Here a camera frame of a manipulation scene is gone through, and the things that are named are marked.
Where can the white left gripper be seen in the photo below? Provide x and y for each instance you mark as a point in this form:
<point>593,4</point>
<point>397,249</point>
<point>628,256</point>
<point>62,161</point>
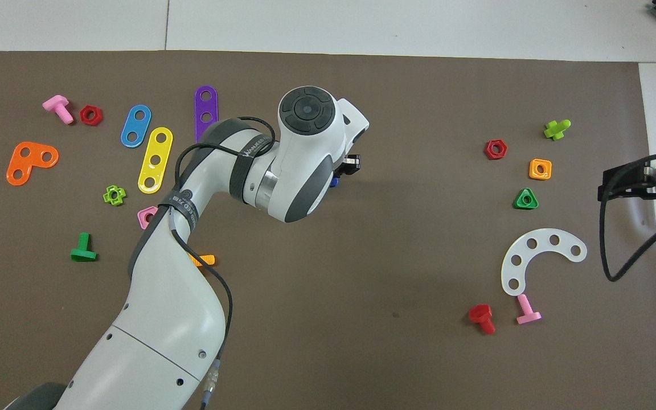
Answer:
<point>353,122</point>

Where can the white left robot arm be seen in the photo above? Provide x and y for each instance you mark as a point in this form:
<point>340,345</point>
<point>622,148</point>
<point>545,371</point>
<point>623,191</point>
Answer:
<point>157,341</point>

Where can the lime green cross screw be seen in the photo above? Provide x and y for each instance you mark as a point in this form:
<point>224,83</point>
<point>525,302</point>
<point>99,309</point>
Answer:
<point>556,131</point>

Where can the orange square plastic nut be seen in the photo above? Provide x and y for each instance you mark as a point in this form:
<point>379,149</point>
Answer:
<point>533,169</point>

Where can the green triangular plastic nut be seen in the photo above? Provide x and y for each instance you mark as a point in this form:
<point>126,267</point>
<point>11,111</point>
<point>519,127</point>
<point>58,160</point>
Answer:
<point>519,204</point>

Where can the red hexagonal plastic nut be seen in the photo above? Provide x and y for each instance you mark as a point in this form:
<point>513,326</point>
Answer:
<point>488,150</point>
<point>83,115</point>

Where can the orange plastic screw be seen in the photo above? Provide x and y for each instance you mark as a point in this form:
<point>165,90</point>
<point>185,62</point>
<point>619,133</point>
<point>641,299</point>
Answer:
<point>208,259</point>

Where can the pink plastic screw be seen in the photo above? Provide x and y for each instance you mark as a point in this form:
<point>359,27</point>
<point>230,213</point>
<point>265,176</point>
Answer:
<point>56,103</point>
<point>527,318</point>

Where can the red hexagonal head screw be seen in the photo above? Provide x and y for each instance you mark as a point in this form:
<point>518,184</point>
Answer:
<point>480,313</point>

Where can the pink square plastic nut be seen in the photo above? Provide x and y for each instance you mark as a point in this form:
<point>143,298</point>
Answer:
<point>141,213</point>

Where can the lime green cross nut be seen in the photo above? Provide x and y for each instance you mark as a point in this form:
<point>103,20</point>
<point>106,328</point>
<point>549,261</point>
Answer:
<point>106,196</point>

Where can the dark green plastic screw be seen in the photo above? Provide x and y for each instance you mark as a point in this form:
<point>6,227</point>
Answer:
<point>83,255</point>

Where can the white curved five-hole plate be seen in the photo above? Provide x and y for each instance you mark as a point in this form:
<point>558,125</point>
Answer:
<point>543,239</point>

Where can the brown table mat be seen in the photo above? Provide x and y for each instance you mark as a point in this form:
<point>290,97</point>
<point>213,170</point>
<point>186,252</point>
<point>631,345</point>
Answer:
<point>419,285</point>

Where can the purple four-hole plastic plate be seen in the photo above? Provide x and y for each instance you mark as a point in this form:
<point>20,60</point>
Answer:
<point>206,106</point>

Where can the yellow three-hole plastic plate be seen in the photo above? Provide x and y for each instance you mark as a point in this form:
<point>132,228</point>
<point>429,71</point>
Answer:
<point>158,148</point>

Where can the blue two-hole plastic plate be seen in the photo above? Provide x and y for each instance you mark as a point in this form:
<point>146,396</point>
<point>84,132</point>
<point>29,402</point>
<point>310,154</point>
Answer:
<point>136,126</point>

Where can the orange L-shaped plastic plate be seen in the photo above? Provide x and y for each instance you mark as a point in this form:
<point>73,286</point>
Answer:
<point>36,149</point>

